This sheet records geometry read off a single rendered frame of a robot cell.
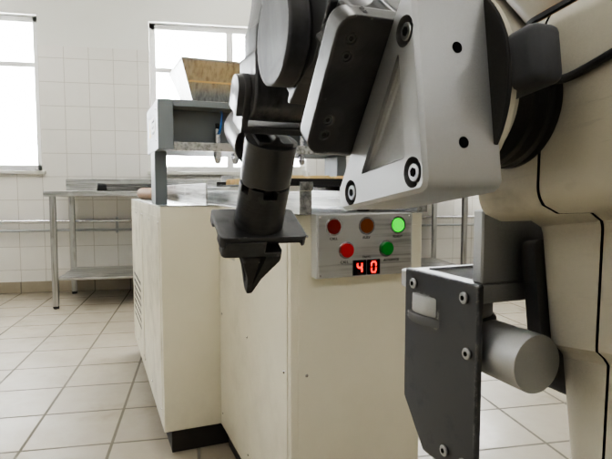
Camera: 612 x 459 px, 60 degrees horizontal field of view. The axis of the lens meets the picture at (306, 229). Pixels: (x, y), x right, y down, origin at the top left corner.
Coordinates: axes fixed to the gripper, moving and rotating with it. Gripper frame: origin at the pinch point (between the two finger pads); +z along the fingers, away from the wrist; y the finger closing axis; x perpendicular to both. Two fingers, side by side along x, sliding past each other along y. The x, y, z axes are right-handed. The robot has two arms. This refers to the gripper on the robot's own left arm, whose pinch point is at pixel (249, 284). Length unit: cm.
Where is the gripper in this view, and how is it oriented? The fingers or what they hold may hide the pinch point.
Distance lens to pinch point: 67.5
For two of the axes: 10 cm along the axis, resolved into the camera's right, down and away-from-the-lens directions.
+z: -1.8, 8.5, 4.9
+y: -9.3, 0.2, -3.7
